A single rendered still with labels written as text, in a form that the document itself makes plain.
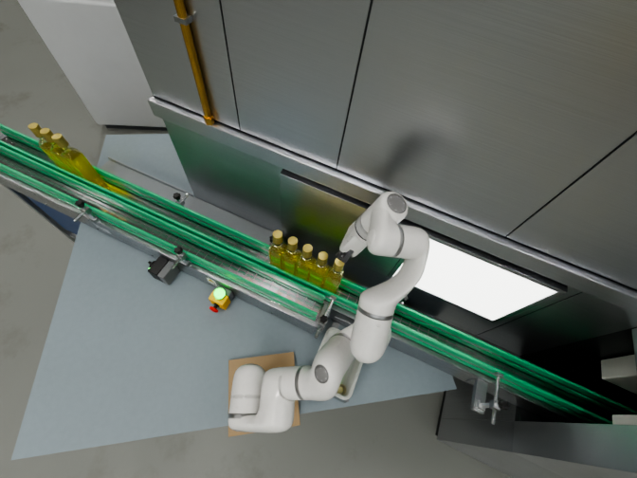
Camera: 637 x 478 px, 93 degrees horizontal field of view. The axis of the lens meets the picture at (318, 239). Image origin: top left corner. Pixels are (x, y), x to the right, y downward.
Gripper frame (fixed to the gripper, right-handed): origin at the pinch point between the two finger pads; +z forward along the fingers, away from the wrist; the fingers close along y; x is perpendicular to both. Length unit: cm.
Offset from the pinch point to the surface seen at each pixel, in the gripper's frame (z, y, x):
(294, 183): 1.2, -11.9, -23.6
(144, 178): 62, -13, -89
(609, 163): -52, -15, 28
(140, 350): 63, 50, -43
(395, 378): 39, 17, 50
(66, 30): 98, -93, -213
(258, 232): 46, -11, -29
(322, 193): -2.0, -11.9, -14.2
